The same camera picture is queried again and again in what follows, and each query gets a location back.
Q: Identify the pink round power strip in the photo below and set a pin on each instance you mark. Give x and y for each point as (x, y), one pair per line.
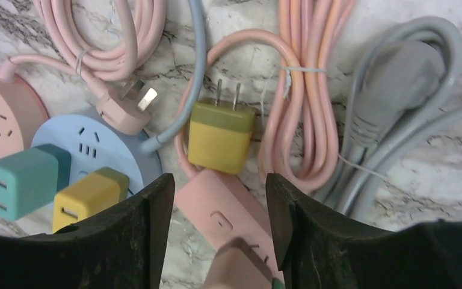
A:
(22, 112)

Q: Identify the blue round power strip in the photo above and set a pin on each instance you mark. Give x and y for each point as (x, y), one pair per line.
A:
(93, 145)

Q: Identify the green plug adapter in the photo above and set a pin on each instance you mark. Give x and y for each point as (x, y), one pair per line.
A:
(277, 284)

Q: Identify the pink long power strip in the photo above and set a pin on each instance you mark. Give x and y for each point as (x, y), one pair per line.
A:
(221, 209)

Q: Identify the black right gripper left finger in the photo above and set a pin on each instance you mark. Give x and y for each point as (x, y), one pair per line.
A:
(121, 247)

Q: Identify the teal plug adapter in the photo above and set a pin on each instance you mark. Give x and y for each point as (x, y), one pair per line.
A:
(30, 179)

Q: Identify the yellow plug adapter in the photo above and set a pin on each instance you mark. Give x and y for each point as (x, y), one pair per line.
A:
(90, 195)
(220, 132)

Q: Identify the tan plug adapter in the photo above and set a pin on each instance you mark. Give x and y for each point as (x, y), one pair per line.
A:
(236, 265)

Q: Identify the yellow plug adapter front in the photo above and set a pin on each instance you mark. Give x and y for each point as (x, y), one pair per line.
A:
(90, 195)

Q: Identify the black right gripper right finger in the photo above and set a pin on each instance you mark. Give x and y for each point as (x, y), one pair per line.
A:
(317, 247)

